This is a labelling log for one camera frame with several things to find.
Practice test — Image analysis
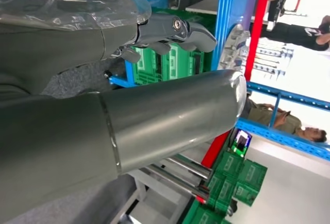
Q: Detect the green folded plastic crate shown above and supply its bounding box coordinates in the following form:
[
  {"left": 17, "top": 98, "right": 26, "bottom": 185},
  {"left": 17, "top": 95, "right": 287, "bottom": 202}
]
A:
[
  {"left": 208, "top": 175, "right": 236, "bottom": 213},
  {"left": 233, "top": 181, "right": 258, "bottom": 206},
  {"left": 238, "top": 159, "right": 268, "bottom": 189},
  {"left": 217, "top": 151, "right": 244, "bottom": 179},
  {"left": 181, "top": 205, "right": 233, "bottom": 224},
  {"left": 168, "top": 43, "right": 205, "bottom": 83},
  {"left": 131, "top": 43, "right": 169, "bottom": 85}
]

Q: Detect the standing person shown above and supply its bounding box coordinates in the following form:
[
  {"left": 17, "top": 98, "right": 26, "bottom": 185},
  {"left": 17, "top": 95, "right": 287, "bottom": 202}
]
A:
[{"left": 261, "top": 14, "right": 330, "bottom": 52}]

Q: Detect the person holding phone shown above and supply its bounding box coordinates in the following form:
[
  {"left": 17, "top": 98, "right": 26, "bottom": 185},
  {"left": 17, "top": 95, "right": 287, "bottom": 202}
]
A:
[{"left": 242, "top": 93, "right": 328, "bottom": 144}]

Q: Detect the white slatted panel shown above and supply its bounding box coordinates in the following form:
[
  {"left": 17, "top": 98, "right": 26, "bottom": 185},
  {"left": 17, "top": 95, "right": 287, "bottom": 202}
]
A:
[{"left": 254, "top": 38, "right": 295, "bottom": 78}]

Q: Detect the lit monitor screen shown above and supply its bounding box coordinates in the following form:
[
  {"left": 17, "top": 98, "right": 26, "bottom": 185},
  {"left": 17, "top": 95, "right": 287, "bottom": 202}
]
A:
[{"left": 230, "top": 130, "right": 252, "bottom": 158}]

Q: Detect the red barrier belt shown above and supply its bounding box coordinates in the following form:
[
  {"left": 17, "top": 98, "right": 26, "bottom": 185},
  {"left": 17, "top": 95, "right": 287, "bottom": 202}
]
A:
[
  {"left": 201, "top": 130, "right": 232, "bottom": 168},
  {"left": 243, "top": 0, "right": 274, "bottom": 81}
]

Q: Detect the blue metal shelf rack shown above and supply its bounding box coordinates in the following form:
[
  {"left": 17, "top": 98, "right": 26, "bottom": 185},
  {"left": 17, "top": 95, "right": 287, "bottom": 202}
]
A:
[{"left": 104, "top": 0, "right": 330, "bottom": 162}]

